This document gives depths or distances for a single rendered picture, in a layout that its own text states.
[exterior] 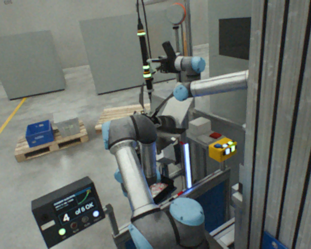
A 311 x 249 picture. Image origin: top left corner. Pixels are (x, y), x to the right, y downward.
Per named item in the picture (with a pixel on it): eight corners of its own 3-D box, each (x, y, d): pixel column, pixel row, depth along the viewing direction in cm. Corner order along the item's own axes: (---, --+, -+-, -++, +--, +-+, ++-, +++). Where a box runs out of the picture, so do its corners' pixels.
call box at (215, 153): (225, 149, 162) (225, 136, 158) (236, 155, 154) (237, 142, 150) (209, 158, 155) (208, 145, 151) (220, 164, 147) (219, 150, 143)
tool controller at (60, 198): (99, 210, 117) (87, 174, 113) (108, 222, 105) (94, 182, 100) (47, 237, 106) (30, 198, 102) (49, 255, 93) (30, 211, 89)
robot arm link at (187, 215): (212, 238, 82) (211, 211, 76) (177, 254, 78) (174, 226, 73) (194, 215, 92) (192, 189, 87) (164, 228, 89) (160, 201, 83)
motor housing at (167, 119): (153, 140, 191) (141, 135, 183) (165, 115, 190) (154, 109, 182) (169, 150, 173) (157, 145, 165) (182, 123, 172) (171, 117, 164)
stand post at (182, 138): (187, 210, 241) (178, 109, 192) (193, 215, 234) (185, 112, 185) (184, 212, 239) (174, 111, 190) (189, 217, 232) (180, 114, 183)
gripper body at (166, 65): (159, 72, 130) (174, 74, 122) (157, 57, 127) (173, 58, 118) (168, 69, 135) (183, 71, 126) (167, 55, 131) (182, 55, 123)
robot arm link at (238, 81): (293, 91, 81) (175, 107, 110) (295, 82, 90) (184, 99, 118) (290, 59, 78) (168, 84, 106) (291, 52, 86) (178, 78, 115)
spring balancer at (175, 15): (169, 25, 199) (167, 25, 194) (167, 4, 193) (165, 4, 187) (187, 22, 193) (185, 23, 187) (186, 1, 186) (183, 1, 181)
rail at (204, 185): (225, 174, 167) (226, 165, 163) (230, 176, 164) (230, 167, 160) (114, 242, 127) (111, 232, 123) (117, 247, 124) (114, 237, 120)
